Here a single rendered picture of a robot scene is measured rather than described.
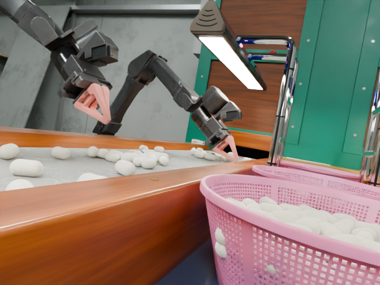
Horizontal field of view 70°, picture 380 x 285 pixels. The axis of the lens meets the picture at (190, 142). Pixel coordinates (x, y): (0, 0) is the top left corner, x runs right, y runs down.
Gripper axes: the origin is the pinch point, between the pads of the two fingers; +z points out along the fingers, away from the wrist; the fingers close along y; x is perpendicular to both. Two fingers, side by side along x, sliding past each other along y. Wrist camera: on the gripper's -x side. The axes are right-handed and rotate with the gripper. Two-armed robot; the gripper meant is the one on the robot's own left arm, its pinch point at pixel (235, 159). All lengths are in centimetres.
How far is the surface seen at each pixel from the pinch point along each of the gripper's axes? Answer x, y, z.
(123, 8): 37, 221, -294
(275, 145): -11.9, -5.2, 4.9
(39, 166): 4, -61, -4
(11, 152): 10, -58, -11
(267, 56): -27.9, 10.3, -20.6
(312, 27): -54, 52, -30
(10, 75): 226, 178, -340
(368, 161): -27.3, 10.3, 23.4
